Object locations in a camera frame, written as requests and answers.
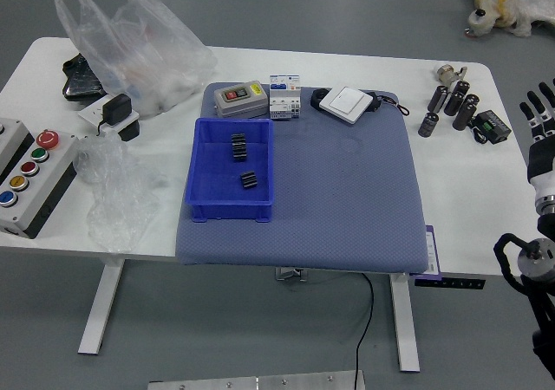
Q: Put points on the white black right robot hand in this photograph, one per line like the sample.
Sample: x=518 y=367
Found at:
x=542 y=156

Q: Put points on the small black gear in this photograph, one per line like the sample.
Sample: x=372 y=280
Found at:
x=249 y=180

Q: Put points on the big black gear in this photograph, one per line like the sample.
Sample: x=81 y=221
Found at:
x=239 y=148

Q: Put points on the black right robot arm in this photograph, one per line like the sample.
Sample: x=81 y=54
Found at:
x=542 y=255

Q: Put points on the blue plastic box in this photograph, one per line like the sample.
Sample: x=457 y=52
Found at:
x=217 y=186

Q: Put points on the grey coloured-button control box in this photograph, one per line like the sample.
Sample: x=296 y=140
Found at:
x=32 y=186

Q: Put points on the black module with green terminal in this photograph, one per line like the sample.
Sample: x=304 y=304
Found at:
x=492 y=125

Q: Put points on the black cylinder capacitor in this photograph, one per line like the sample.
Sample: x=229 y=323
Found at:
x=464 y=117
x=461 y=89
x=428 y=125
x=453 y=103
x=438 y=99
x=472 y=100

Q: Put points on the silver metal fitting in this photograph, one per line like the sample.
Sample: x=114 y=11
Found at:
x=446 y=73

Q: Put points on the white wrapped part black cap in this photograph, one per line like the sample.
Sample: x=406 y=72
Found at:
x=480 y=21

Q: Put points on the black table control panel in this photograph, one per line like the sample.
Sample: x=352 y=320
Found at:
x=448 y=283

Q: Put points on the yellowish plastic-wrapped bundle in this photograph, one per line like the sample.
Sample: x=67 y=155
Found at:
x=516 y=0

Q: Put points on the blue-grey mat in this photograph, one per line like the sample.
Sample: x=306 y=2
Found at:
x=338 y=199

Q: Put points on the white table leg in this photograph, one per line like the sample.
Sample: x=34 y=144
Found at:
x=102 y=307
x=405 y=325

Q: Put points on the white circuit breaker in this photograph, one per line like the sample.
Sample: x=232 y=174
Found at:
x=285 y=97

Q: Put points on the clear plastic bag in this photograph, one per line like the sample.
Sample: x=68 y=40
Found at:
x=143 y=69

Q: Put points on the black power adapter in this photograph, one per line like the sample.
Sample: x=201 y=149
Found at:
x=115 y=109

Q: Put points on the crumpled clear bubble wrap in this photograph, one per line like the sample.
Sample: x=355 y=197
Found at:
x=112 y=190

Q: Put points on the white socket plate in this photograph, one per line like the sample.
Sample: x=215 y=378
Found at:
x=90 y=115

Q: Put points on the black plastic tray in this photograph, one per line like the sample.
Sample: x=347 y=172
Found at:
x=80 y=80

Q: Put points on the white wall switch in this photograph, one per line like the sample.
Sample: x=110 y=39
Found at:
x=346 y=104

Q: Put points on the metal bracket under table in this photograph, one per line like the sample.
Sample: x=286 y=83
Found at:
x=291 y=274

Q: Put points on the grey push-button switch box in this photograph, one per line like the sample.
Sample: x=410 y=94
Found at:
x=239 y=99

